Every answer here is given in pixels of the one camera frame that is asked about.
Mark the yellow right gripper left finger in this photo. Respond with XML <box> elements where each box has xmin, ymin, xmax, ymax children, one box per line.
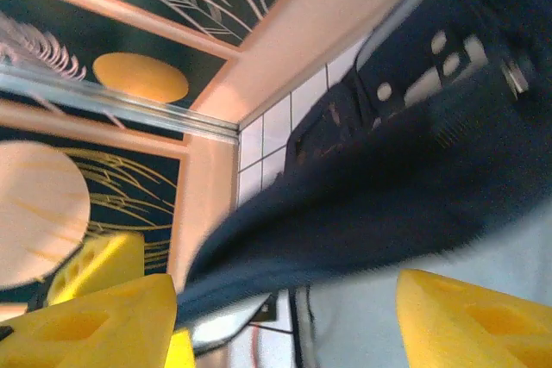
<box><xmin>0</xmin><ymin>273</ymin><xmax>178</xmax><ymax>368</ymax></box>

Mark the aluminium frame post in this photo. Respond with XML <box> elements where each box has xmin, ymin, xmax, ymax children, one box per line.
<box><xmin>0</xmin><ymin>64</ymin><xmax>241</xmax><ymax>145</ymax></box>

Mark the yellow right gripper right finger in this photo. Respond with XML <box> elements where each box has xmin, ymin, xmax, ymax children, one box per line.
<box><xmin>396</xmin><ymin>268</ymin><xmax>552</xmax><ymax>368</ymax></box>

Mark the navy blue student backpack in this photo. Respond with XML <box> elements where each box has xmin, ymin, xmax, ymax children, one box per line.
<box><xmin>174</xmin><ymin>0</ymin><xmax>552</xmax><ymax>368</ymax></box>

